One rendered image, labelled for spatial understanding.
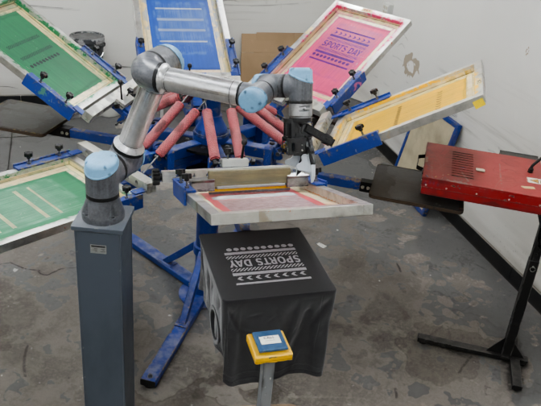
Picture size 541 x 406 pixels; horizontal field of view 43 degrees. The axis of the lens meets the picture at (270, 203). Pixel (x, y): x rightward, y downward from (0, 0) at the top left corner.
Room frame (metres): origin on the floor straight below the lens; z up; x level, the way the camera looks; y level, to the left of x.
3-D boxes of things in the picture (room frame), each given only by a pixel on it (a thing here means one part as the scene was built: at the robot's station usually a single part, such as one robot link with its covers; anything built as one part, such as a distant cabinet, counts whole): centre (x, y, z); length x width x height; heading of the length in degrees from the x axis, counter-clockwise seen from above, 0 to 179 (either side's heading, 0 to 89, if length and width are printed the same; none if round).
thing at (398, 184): (3.28, -0.31, 0.91); 1.34 x 0.40 x 0.08; 78
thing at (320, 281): (2.36, 0.00, 0.95); 0.48 x 0.44 x 0.01; 18
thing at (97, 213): (2.17, 0.60, 1.25); 0.15 x 0.15 x 0.10
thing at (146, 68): (2.07, 0.27, 1.76); 0.49 x 0.11 x 0.12; 72
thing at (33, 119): (3.56, 1.00, 0.91); 1.34 x 0.40 x 0.08; 78
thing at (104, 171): (2.18, 0.59, 1.37); 0.13 x 0.12 x 0.14; 162
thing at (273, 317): (2.14, -0.07, 0.74); 0.45 x 0.03 x 0.43; 108
